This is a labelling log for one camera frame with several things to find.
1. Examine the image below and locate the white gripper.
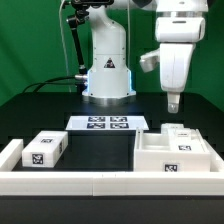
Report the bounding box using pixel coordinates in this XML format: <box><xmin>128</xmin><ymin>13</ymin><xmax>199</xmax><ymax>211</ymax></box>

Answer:
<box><xmin>160</xmin><ymin>43</ymin><xmax>195</xmax><ymax>113</ymax></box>

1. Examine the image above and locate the white cabinet body box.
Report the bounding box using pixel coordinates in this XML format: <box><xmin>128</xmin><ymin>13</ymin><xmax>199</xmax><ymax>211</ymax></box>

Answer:
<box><xmin>133</xmin><ymin>130</ymin><xmax>210</xmax><ymax>172</ymax></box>

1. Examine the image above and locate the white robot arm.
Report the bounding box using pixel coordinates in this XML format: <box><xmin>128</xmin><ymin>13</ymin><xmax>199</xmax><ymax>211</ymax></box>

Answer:
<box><xmin>71</xmin><ymin>0</ymin><xmax>208</xmax><ymax>113</ymax></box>

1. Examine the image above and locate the white cabinet top block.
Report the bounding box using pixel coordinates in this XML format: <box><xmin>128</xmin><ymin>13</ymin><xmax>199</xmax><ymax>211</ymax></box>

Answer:
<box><xmin>22</xmin><ymin>131</ymin><xmax>68</xmax><ymax>168</ymax></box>

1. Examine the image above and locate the white marker tag sheet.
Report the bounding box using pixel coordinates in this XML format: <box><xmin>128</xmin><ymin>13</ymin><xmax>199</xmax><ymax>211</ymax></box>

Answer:
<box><xmin>66</xmin><ymin>116</ymin><xmax>149</xmax><ymax>131</ymax></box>

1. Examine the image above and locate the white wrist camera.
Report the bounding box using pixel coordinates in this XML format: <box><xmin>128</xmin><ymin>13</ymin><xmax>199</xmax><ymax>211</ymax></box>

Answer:
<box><xmin>140</xmin><ymin>49</ymin><xmax>160</xmax><ymax>73</ymax></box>

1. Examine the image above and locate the white right fence wall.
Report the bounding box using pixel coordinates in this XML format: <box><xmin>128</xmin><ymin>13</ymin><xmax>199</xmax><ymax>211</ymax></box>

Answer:
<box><xmin>196</xmin><ymin>130</ymin><xmax>224</xmax><ymax>173</ymax></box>

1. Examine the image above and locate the white fence wall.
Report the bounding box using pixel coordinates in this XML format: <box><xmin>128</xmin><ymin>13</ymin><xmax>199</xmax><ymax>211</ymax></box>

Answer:
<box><xmin>0</xmin><ymin>139</ymin><xmax>23</xmax><ymax>172</ymax></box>
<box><xmin>196</xmin><ymin>130</ymin><xmax>224</xmax><ymax>173</ymax></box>
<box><xmin>0</xmin><ymin>172</ymin><xmax>224</xmax><ymax>196</ymax></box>

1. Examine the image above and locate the black cable bundle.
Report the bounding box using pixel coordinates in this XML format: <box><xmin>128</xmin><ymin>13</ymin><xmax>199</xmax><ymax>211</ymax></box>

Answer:
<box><xmin>22</xmin><ymin>75</ymin><xmax>88</xmax><ymax>94</ymax></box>

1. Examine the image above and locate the black camera stand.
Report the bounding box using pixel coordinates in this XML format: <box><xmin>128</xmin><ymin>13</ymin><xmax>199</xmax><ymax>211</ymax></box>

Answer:
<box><xmin>67</xmin><ymin>0</ymin><xmax>114</xmax><ymax>94</ymax></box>

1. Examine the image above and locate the white left fence wall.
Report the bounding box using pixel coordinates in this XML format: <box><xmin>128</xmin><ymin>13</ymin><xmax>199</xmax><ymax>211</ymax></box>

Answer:
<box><xmin>0</xmin><ymin>139</ymin><xmax>23</xmax><ymax>172</ymax></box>

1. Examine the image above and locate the white front fence wall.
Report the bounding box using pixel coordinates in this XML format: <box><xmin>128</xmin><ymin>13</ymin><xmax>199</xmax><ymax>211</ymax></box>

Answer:
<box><xmin>0</xmin><ymin>172</ymin><xmax>224</xmax><ymax>196</ymax></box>

